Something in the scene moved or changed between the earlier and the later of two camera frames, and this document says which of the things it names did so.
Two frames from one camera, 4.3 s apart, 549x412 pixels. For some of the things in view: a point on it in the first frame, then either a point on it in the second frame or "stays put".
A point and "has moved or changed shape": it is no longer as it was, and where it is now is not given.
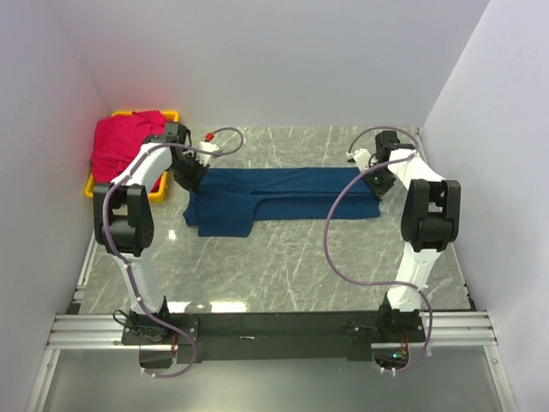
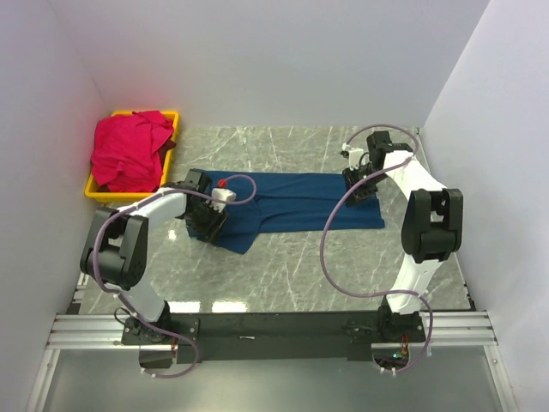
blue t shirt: (229, 200) has moved or changed shape
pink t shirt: (117, 138) stays put
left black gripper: (191, 184) to (209, 233)
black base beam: (268, 339) stays put
